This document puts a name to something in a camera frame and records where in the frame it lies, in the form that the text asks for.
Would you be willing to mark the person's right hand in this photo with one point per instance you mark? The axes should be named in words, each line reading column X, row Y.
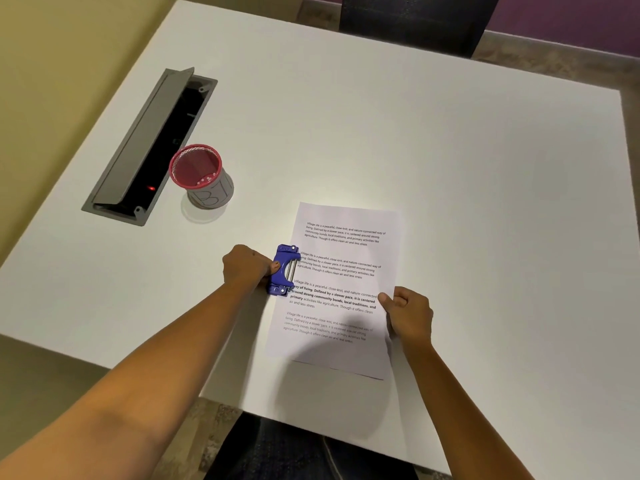
column 410, row 317

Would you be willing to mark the person's left hand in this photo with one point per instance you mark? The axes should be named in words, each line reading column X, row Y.
column 243, row 266

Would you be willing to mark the person's right thumb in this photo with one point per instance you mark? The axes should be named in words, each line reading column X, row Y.
column 386, row 298

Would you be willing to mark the person's left thumb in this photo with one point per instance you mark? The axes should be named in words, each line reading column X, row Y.
column 274, row 266

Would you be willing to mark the blue hole punch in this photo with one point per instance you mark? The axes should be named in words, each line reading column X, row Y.
column 283, row 270

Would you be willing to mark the printed white paper sheet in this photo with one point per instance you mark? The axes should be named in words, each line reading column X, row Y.
column 335, row 289

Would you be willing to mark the person's right forearm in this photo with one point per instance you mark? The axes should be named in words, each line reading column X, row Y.
column 450, row 404

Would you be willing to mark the person's left forearm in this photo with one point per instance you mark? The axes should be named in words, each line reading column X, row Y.
column 125, row 389

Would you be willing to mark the red mesh pen cup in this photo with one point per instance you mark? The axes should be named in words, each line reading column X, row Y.
column 200, row 174

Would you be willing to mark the person's dark trousers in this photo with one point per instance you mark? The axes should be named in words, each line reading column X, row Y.
column 310, row 454

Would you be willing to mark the black chair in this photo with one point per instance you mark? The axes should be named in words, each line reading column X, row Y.
column 415, row 19

